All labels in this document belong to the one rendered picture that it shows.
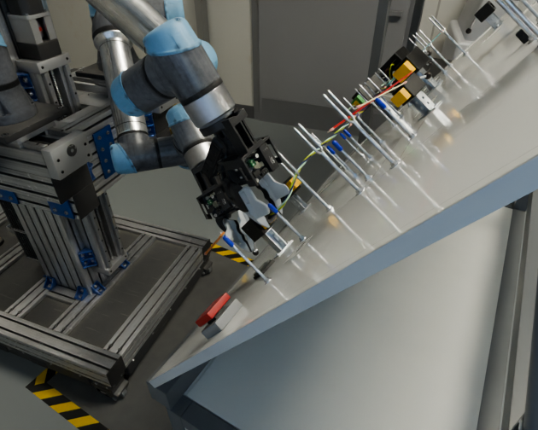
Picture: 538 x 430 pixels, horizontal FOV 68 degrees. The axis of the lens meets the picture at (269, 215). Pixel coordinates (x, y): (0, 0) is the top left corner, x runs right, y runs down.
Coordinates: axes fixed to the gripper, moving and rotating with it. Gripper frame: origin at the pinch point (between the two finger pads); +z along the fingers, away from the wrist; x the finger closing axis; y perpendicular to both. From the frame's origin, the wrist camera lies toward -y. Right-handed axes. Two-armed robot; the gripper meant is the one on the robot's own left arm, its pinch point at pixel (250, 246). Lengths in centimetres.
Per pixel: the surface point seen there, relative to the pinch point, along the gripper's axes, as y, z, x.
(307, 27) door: -237, -161, 38
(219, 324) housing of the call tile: 28.3, 11.1, 1.0
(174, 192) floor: -170, -79, -100
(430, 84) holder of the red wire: -28, -18, 53
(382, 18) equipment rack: -59, -53, 57
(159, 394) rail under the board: 13.6, 19.0, -26.4
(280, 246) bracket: 6.1, 3.7, 8.0
